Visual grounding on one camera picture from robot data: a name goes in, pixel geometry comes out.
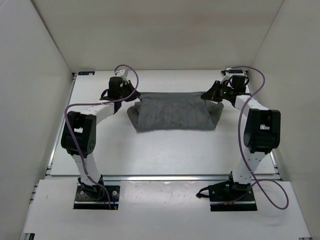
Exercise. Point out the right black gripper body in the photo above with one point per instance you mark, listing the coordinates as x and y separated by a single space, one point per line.
224 92

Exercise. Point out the blue table label left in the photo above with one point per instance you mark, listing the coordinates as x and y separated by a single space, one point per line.
86 73

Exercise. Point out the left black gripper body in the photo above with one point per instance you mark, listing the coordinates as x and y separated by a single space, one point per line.
127 89

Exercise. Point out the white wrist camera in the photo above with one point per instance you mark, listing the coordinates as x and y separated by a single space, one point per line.
122 73
226 76

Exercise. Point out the blue table label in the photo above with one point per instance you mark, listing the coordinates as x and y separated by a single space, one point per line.
86 73
236 72

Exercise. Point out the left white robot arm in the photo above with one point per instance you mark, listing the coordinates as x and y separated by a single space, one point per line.
80 130

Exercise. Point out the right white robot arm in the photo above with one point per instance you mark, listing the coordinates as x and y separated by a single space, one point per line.
260 136

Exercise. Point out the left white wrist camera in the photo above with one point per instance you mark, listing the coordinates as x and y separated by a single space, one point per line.
122 73

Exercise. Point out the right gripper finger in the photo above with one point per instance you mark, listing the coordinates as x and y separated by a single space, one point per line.
216 100
213 92

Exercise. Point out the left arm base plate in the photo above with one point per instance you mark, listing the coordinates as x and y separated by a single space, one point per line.
85 200

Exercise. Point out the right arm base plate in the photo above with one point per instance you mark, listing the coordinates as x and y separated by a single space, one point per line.
224 199

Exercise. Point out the blue table label right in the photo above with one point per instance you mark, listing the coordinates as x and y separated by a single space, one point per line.
236 72

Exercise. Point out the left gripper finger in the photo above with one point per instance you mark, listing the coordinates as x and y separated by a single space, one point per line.
135 92
131 98

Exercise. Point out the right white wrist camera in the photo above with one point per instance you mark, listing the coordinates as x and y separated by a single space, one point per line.
226 76

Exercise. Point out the grey pleated skirt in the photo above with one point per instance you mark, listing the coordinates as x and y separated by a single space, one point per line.
157 111

